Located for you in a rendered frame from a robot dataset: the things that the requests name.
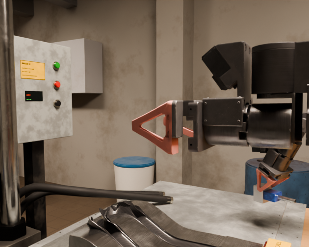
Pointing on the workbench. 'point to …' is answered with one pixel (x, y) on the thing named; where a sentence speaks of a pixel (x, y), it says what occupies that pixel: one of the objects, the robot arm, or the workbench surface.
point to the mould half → (143, 233)
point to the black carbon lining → (122, 208)
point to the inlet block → (269, 195)
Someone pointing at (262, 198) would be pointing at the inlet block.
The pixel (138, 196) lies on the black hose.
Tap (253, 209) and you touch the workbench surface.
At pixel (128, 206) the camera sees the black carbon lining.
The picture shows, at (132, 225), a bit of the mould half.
